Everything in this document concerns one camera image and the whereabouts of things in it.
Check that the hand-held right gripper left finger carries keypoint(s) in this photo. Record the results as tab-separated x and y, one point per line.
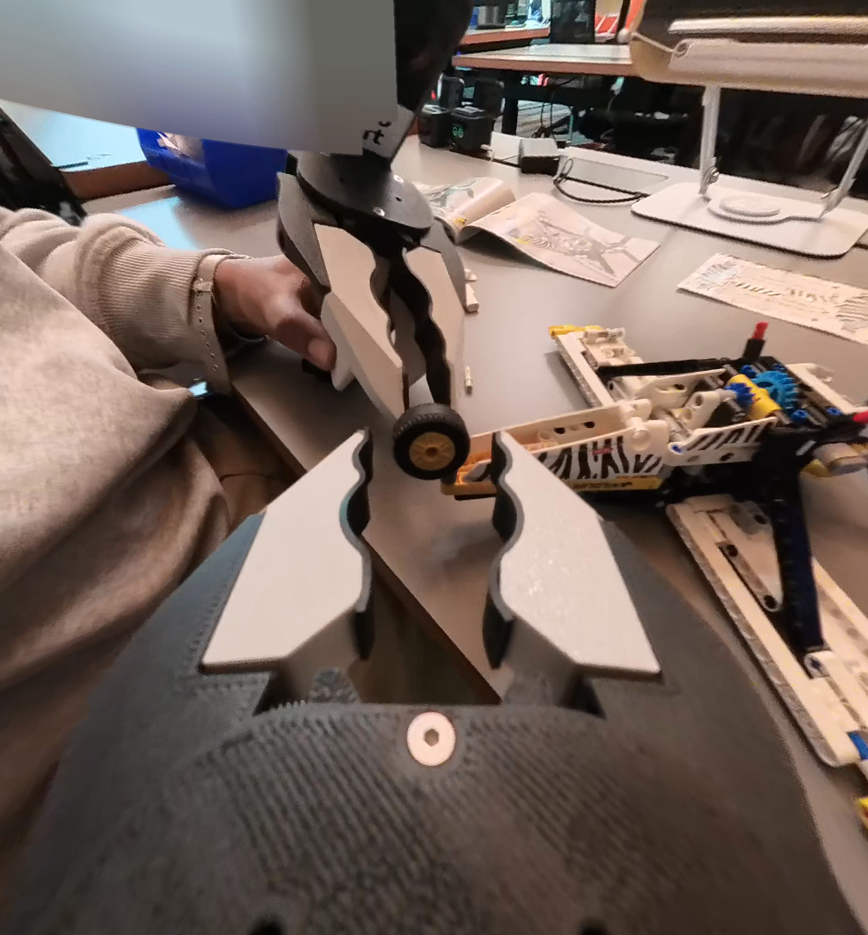
295	584

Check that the black lego wheel yellow hub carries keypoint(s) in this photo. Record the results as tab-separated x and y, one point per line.
430	445

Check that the zebra sticker sheet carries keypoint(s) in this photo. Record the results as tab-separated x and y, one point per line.
785	296

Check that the zebra striped lego aircraft model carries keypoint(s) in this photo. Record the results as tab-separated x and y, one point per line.
624	453

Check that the black battery chargers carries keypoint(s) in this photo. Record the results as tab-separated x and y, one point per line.
467	131

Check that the grey power adapter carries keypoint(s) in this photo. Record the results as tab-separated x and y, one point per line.
538	155

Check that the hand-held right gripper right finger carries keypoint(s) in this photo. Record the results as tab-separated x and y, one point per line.
573	584

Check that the person's left forearm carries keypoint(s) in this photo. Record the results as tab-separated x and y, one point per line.
112	292

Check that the blue plastic bin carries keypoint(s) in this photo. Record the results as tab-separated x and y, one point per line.
215	168

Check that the cream framed monitor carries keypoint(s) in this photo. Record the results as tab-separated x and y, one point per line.
770	66

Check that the lego instruction booklet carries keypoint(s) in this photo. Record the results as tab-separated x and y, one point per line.
551	234

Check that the person's grey sweatshirt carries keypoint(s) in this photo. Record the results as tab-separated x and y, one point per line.
76	511

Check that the person's left hand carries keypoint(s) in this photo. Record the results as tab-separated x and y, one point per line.
266	299

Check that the white monitor stand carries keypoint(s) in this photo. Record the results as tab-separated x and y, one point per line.
806	219

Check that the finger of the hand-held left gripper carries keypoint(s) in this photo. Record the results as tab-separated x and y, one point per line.
445	292
353	321

